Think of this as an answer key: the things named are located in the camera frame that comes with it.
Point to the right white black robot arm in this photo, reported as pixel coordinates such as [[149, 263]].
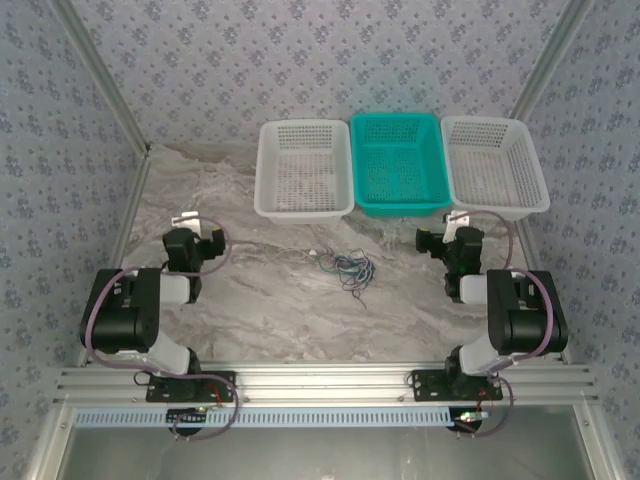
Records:
[[525, 325]]

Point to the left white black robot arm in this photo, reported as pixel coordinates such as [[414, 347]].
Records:
[[115, 320]]

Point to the teal perforated plastic basket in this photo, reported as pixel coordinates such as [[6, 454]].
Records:
[[400, 165]]

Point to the white perforated plastic basket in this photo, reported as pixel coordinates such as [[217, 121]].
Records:
[[280, 165], [490, 165]]

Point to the small LED circuit board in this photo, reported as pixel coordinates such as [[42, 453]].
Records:
[[472, 416], [195, 411]]

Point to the grey metal shelf panel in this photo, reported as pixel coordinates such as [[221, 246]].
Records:
[[325, 455]]

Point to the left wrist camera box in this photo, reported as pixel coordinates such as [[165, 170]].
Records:
[[187, 219]]

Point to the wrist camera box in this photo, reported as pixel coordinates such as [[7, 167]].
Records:
[[457, 220], [187, 219]]

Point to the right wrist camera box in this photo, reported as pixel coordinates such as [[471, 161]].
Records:
[[457, 220]]

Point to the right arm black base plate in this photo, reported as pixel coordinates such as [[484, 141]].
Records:
[[425, 387]]

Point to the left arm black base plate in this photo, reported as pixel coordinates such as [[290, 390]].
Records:
[[160, 392]]

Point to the aluminium mounting rail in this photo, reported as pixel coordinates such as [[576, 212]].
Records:
[[325, 382]]

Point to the aluminium frame post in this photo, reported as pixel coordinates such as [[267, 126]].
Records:
[[550, 55], [100, 75]]

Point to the aluminium frame leg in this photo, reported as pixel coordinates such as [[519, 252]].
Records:
[[602, 445], [47, 445]]

